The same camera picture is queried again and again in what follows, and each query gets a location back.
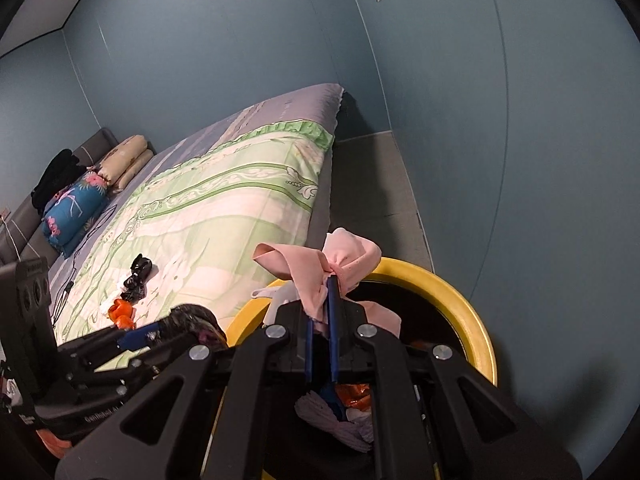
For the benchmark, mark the grey headboard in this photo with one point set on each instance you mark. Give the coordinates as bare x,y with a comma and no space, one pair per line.
20,225

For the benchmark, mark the blue scrap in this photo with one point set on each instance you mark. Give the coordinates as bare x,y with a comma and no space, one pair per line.
330,395

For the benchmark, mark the orange wrapper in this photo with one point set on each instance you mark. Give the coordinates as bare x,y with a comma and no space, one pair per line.
355,395
122,312

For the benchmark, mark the white paper scrap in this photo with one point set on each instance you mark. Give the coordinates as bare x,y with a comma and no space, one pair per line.
106,310

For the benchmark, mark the dark patterned cloth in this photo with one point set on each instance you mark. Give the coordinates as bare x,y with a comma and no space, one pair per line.
195,317

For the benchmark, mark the yellow rimmed black trash bin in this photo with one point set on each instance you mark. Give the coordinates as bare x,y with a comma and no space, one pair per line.
450,285

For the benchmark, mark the blue floral pillow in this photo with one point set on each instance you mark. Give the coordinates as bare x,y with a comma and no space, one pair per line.
75,210

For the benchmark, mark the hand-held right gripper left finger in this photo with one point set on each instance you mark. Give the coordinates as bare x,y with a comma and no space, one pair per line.
308,355

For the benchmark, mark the black plastic wrapper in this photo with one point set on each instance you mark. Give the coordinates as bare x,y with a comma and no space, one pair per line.
136,275

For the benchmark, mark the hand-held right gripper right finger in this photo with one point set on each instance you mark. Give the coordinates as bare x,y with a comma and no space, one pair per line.
333,340

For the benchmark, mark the beige pillow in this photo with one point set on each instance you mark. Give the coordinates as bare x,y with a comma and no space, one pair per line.
122,155
135,172

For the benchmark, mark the green floral quilt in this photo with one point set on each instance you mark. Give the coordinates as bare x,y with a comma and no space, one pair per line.
225,195

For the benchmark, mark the pink cloth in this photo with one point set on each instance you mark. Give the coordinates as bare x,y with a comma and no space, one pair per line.
350,255

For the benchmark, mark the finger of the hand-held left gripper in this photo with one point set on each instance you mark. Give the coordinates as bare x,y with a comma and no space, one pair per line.
125,367
137,339

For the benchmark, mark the lavender cloth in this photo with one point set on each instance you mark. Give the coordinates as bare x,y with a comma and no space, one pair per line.
325,417

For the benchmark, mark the black clothing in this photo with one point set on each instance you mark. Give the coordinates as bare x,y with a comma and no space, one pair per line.
55,175

